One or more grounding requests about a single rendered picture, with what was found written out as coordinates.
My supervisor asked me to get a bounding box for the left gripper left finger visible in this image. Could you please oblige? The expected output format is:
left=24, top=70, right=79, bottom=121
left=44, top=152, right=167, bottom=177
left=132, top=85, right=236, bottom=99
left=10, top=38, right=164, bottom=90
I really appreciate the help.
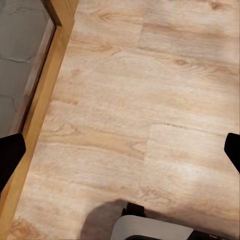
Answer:
left=0, top=133, right=26, bottom=193

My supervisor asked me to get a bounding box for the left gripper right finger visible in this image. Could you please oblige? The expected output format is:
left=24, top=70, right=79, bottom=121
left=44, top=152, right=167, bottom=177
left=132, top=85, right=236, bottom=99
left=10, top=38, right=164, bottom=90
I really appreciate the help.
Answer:
left=224, top=132, right=240, bottom=173

